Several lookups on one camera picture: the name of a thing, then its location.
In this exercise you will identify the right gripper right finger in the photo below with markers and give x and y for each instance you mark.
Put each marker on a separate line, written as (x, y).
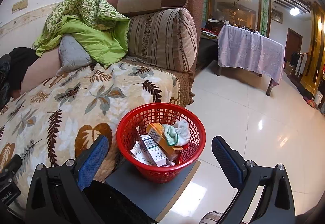
(276, 204)

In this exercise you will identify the white small carton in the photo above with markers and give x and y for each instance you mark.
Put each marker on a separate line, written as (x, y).
(140, 154)

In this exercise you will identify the white blue medicine box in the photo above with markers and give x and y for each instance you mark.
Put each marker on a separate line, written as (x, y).
(154, 152)

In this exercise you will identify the grey quilted pillow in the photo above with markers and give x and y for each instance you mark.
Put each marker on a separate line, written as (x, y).
(72, 55)

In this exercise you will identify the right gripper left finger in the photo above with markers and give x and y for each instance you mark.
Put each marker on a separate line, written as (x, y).
(56, 193)

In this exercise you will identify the red snack package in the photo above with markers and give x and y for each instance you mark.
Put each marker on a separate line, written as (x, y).
(179, 159)

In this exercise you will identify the brown wooden door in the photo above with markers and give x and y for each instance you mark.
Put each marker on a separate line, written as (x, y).
(293, 44)

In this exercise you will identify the black puffer jacket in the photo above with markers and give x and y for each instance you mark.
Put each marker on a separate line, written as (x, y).
(13, 69)

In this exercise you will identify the table with lilac cloth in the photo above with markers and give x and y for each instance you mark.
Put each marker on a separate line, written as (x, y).
(240, 48)

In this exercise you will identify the white green sock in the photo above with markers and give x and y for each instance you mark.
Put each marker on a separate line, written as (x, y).
(177, 135)

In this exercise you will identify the striped brown cushion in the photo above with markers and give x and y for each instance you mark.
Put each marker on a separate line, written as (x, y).
(166, 39)

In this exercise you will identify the orange medicine box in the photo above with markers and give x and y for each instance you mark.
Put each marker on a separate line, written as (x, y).
(156, 131)

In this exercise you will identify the pink sofa seat back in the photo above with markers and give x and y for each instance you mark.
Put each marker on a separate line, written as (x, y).
(43, 68)

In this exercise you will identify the red mesh trash basket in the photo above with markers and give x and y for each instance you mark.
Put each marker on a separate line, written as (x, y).
(134, 124)

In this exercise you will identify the green patterned quilt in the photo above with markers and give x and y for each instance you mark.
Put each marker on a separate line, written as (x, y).
(95, 24)

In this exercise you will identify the grey board under basket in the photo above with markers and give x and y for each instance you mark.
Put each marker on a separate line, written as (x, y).
(155, 199)

